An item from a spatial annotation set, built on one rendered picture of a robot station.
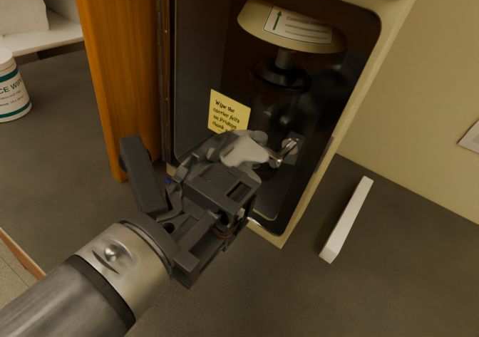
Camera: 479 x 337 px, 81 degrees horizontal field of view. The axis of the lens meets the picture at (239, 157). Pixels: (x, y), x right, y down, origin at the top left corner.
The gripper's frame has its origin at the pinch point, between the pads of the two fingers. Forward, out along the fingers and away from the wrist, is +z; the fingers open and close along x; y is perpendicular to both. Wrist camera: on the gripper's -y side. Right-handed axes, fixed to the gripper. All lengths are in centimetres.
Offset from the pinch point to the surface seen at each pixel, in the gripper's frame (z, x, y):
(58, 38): 32, -28, -108
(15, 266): -23, -120, -93
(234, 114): 4.2, 0.2, -4.6
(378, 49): 5.7, 15.6, 10.5
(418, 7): 49, 14, 10
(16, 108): -5, -23, -63
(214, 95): 4.3, 1.7, -8.8
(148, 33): 7.1, 5.3, -26.1
